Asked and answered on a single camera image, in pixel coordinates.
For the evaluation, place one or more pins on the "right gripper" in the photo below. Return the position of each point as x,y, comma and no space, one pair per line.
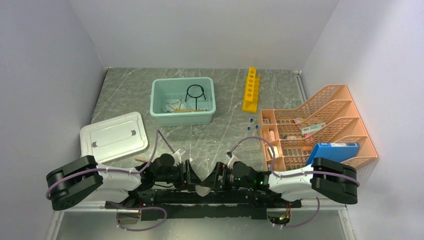
211,181

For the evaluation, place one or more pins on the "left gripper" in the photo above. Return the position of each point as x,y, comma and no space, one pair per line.
190,177

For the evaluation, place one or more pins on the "wooden dowel rod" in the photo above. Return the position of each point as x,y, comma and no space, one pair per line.
142,159

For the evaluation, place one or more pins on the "amber rubber tubing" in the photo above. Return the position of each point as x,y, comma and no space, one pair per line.
188,110

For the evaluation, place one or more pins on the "mint green plastic bin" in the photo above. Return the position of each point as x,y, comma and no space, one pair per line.
166,90

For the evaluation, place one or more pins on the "white plastic bin lid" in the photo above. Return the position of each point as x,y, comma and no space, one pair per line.
114,138

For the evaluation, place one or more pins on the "black wire ring stand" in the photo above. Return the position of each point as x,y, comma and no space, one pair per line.
196,92

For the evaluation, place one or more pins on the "yellow test tube rack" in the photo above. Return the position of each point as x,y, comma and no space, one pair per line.
251,91

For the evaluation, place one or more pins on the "white round watch glass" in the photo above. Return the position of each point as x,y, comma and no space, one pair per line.
202,191

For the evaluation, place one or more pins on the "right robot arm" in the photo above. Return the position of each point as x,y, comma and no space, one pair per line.
322,178

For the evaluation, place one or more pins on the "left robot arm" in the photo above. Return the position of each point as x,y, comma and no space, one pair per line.
85,180

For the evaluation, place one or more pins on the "orange mesh file organizer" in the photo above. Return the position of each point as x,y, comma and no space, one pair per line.
329,116

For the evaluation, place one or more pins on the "blue binder folder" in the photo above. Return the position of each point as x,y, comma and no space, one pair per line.
337,152

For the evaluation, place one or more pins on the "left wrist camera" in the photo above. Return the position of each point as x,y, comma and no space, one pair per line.
180,153

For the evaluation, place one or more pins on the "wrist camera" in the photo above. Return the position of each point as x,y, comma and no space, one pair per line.
232,159
180,153

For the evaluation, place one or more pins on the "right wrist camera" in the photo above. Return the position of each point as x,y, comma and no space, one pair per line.
232,159

